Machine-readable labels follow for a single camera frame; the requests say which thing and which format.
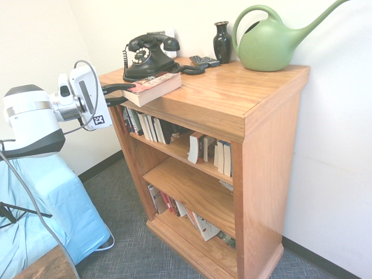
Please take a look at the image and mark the colourful spine upright book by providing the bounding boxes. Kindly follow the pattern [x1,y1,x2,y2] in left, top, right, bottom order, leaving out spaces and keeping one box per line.
[124,106,144,137]

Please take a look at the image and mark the blue cover paperback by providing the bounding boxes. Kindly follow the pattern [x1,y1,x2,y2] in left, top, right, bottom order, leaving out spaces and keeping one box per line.
[217,139,234,178]

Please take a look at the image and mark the green plastic watering can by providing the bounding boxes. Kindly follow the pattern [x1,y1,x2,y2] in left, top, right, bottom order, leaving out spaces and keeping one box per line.
[231,0,353,73]

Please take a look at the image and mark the orange-red spine book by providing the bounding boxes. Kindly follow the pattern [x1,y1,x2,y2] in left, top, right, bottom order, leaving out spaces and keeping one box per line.
[167,196,178,216]

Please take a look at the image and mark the black rotary telephone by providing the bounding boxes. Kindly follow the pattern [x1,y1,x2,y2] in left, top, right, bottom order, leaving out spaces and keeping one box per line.
[121,42,209,80]

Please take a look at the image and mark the thin grey orange booklets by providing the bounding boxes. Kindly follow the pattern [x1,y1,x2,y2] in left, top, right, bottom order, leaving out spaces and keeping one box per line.
[185,206,200,230]

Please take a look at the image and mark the dark brown slim book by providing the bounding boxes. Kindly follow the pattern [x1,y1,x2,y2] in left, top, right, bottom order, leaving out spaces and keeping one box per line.
[198,134,208,160]

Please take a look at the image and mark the black rotary telephone base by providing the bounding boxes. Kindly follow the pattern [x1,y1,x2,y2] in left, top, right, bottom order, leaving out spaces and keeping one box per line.
[122,39,180,83]

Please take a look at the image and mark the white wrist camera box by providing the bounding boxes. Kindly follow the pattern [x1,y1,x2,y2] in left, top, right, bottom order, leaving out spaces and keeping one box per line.
[57,73,73,107]

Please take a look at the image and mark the black glossy vase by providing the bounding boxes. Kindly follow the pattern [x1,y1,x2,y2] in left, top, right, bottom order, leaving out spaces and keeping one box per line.
[213,20,233,65]

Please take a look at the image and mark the dark red upright book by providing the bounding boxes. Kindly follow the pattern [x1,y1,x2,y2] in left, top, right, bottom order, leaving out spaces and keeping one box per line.
[116,105,129,134]

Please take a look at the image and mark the black remote control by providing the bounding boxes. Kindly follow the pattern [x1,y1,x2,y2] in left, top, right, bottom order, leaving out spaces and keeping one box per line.
[189,55,210,69]

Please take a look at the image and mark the cream page paperback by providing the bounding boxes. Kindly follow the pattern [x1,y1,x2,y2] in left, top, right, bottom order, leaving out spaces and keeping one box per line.
[213,139,226,173]

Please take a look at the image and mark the black cover leaning book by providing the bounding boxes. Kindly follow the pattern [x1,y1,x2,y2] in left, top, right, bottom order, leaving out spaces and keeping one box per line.
[159,119,191,145]

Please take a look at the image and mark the plain white book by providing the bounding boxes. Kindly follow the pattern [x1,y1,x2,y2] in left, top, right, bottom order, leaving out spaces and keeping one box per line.
[175,200,188,218]

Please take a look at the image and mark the wooden bookshelf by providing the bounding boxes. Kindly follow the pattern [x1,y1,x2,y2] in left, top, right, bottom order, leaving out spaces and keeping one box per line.
[98,56,311,279]

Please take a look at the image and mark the white page upright paperback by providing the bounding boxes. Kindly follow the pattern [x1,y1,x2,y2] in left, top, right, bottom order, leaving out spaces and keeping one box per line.
[136,112,155,142]
[149,115,170,145]

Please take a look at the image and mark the red spine book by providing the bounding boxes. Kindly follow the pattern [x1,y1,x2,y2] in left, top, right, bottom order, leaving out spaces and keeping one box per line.
[159,191,175,214]

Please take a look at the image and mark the black tripod stand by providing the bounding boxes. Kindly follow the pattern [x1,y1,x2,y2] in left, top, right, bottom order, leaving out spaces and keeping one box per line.
[0,201,53,231]

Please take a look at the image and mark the white wall plate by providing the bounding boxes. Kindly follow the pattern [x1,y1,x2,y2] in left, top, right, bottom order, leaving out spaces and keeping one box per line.
[146,28,178,59]

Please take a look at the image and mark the thick grey hose cable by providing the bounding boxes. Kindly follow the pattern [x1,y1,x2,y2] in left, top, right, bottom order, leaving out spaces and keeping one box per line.
[0,138,81,279]

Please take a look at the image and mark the thick paperback red cover book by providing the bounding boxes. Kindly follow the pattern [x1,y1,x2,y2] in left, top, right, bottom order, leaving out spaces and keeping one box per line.
[120,71,183,108]

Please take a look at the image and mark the thin grey loop cable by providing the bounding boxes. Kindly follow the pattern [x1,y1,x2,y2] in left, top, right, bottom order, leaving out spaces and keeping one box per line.
[62,59,101,136]

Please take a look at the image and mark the white grey paperback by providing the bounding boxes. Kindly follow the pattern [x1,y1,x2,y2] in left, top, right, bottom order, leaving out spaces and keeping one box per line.
[203,135,218,163]

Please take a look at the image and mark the black telephone handset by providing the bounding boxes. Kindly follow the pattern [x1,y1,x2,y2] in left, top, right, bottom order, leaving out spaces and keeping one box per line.
[127,33,181,53]

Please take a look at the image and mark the grey blue remote control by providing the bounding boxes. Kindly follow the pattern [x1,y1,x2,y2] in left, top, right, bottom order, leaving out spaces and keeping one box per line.
[202,56,221,69]

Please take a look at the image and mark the white book with red print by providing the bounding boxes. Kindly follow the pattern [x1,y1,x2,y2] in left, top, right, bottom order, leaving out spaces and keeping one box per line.
[191,211,221,242]

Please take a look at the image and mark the brown cover curved paperback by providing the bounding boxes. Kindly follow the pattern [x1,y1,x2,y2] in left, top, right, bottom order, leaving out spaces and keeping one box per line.
[186,131,205,165]

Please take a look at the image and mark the flat lying dark cover book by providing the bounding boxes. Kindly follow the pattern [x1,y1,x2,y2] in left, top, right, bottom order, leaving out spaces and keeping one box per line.
[216,230,237,251]

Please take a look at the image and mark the loose paper sheet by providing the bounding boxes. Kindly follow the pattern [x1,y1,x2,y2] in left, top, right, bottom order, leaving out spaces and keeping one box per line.
[219,179,234,195]

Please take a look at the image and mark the light blue cloth cover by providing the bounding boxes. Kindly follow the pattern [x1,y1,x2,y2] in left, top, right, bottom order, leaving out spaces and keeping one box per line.
[0,153,111,279]

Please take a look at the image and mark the large book with tan pages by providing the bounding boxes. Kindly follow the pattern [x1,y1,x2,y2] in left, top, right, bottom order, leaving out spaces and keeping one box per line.
[147,183,170,216]

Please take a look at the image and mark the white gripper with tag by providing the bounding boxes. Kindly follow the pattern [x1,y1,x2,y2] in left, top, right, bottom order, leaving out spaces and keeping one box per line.
[69,65,137,131]

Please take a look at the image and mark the white tube frame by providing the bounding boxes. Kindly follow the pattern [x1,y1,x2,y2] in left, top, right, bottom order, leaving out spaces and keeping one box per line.
[94,225,116,252]

